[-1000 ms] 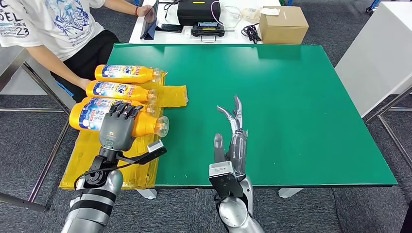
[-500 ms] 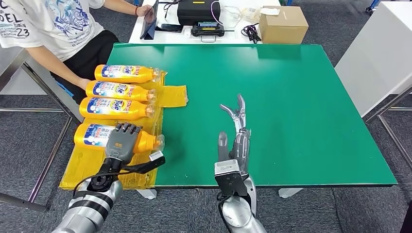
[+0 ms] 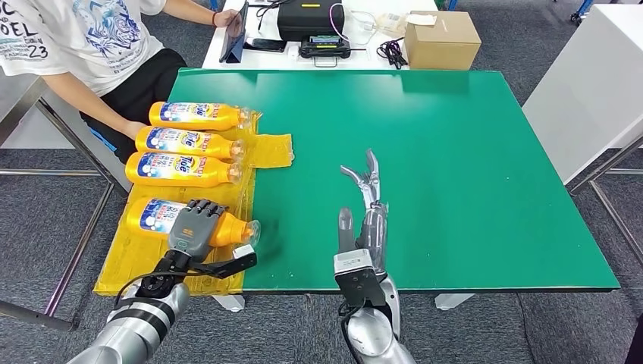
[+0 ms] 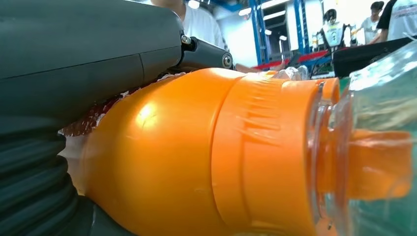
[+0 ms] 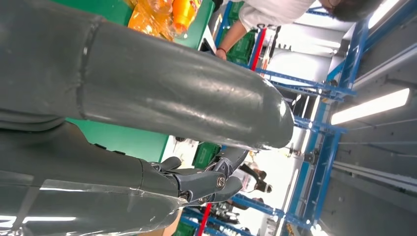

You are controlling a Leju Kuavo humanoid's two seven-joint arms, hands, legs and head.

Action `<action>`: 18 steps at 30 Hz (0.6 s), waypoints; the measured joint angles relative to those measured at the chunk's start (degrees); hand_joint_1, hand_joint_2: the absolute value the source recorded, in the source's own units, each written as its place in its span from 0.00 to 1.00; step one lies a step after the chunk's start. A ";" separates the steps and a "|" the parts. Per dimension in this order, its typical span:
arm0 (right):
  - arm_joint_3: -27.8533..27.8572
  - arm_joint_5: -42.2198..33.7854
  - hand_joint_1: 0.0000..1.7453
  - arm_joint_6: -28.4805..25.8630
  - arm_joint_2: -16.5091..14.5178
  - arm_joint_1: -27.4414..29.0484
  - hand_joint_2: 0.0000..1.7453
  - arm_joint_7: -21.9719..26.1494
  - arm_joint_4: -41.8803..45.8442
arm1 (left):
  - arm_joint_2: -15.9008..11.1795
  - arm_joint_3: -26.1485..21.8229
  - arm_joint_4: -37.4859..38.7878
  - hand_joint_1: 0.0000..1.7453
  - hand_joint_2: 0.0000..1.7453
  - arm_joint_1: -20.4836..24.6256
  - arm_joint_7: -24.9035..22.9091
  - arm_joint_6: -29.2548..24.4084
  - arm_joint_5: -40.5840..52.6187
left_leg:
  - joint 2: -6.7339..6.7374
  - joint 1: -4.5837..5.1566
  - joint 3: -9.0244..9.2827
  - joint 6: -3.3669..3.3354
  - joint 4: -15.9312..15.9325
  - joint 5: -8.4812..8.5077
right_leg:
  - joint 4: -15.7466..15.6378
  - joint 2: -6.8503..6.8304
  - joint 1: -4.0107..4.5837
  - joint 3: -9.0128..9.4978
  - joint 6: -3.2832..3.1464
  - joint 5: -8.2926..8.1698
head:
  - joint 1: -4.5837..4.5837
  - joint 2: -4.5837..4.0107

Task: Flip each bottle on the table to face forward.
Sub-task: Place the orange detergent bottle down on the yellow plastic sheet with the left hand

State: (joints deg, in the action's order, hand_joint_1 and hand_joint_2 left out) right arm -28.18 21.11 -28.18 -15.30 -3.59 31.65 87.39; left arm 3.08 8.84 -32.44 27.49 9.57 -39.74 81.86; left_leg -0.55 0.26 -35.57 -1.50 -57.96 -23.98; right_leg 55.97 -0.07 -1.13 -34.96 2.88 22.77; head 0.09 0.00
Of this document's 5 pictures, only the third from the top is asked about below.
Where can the person's left hand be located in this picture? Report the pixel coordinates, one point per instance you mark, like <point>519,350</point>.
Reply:
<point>226,17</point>

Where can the person's right hand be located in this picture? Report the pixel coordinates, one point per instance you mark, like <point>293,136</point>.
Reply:
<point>134,129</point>

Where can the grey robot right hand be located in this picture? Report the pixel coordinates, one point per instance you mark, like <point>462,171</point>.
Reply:
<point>371,231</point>

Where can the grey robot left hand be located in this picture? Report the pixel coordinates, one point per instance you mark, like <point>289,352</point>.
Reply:
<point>193,231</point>

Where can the orange detergent bottle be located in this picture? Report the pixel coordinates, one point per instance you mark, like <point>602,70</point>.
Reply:
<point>176,178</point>
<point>201,149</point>
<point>150,216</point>
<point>201,122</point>

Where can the person's left forearm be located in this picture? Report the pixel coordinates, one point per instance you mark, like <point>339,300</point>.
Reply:
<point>188,10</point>

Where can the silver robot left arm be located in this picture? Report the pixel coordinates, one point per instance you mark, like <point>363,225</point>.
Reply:
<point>135,316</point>

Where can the person's right forearm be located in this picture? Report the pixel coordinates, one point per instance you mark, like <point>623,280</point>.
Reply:
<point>85,103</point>

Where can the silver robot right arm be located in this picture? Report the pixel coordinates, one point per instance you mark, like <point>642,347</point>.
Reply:
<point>377,331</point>

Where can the dark tablet in case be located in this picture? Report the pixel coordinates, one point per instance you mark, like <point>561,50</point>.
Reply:
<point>233,35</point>

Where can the black smartphone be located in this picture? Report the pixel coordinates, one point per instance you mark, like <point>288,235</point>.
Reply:
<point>265,44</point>

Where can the yellow taped cardboard mat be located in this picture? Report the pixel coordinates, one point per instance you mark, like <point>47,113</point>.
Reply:
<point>140,261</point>

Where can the small white earbud case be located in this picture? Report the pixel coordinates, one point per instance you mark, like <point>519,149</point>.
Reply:
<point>293,49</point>

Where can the white table foot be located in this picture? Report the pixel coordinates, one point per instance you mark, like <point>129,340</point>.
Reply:
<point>230,303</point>
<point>452,301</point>

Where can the black carrying case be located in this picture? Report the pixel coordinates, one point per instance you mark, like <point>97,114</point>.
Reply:
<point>311,22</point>

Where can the person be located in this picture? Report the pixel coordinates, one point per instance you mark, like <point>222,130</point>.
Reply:
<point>90,45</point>

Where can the black handheld controller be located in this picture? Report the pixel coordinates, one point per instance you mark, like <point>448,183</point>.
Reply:
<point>324,49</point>

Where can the plastic bag with adapter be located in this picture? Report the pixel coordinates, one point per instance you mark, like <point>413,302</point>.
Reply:
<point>392,22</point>

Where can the white paper sheet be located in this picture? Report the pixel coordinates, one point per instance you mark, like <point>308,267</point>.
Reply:
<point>421,19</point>

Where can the brown cardboard box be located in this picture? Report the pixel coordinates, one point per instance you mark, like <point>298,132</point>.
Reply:
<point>442,45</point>

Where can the white table with metal legs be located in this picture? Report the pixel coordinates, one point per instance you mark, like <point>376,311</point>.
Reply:
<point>577,100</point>

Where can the blue wheeled base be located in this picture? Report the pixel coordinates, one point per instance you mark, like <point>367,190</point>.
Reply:
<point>582,7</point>

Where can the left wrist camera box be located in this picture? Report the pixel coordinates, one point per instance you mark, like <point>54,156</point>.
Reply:
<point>228,263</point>

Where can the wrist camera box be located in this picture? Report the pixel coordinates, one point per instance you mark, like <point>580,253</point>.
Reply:
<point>228,263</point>
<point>356,281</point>

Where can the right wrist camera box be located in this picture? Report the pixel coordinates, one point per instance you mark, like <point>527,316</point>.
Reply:
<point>356,281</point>

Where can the steel frame table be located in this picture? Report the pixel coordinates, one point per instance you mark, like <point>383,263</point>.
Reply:
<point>30,314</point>

